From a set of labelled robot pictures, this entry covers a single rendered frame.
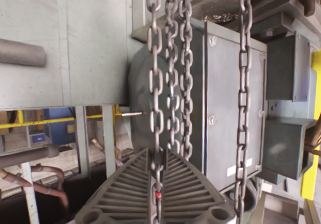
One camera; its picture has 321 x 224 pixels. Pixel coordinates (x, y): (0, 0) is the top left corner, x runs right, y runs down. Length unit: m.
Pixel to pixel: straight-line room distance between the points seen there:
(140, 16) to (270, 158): 0.73
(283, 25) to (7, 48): 0.64
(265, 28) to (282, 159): 0.34
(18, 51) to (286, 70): 0.59
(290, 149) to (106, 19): 0.76
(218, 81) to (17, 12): 0.53
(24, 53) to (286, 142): 0.63
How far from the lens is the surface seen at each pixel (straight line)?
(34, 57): 0.44
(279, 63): 0.43
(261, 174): 0.64
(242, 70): 0.19
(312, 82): 0.87
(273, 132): 0.43
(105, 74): 0.65
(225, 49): 0.30
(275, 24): 0.50
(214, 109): 0.27
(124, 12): 0.82
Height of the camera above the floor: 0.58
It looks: 5 degrees up
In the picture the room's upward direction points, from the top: 179 degrees clockwise
